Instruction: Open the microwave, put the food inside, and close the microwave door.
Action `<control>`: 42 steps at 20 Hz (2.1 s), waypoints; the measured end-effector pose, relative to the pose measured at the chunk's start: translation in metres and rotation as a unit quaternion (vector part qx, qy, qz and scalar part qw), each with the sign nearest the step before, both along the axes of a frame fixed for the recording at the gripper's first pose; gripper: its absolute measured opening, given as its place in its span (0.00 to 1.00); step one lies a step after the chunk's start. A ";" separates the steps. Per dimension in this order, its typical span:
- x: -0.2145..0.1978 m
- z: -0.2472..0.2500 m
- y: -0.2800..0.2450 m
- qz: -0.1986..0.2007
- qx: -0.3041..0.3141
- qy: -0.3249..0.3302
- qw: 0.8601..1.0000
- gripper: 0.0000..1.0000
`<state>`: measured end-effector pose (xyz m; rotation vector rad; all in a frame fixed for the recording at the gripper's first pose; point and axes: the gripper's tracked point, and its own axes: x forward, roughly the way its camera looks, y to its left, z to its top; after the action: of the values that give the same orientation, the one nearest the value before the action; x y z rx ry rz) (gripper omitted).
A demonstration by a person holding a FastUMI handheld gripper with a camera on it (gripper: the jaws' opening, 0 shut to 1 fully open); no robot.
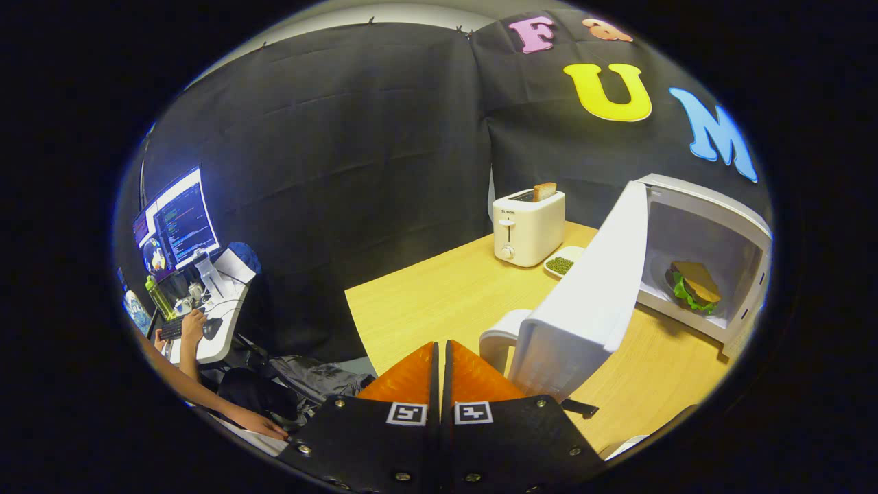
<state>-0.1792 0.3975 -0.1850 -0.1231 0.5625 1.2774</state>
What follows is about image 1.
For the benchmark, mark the green bottle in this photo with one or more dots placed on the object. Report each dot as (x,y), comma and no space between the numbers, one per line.
(159,298)

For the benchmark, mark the white microwave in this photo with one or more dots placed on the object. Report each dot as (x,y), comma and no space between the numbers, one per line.
(590,302)

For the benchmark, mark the white toaster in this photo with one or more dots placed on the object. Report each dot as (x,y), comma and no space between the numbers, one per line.
(528,230)

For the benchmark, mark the black backdrop cloth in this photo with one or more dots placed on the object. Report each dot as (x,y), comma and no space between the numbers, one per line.
(343,171)

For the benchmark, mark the black keyboard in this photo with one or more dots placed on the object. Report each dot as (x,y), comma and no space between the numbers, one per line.
(171,328)

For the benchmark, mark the computer monitor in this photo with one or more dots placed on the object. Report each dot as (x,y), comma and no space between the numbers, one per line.
(182,219)

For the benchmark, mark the white divided seed dish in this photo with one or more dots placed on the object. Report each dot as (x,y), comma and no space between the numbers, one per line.
(561,265)

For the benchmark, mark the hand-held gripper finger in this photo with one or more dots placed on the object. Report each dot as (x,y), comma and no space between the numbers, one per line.
(432,446)
(449,446)

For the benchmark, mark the toast slice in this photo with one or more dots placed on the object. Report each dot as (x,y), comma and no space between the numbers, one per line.
(544,191)

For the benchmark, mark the white desk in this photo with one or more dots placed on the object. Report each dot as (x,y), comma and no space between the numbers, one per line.
(223,315)

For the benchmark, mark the blue rounded object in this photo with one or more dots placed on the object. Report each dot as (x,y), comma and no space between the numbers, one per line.
(248,255)

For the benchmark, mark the dark grey jacket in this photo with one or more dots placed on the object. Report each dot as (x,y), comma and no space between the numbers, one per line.
(315,377)

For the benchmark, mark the black chair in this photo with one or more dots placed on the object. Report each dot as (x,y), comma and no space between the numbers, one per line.
(254,394)

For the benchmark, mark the brown bread lettuce sandwich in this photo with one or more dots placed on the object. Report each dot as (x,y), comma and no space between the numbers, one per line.
(696,278)

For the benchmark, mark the clear water bottle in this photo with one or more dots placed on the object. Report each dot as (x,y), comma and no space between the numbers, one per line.
(136,312)

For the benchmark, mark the white box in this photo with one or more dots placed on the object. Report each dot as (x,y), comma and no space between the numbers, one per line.
(232,267)

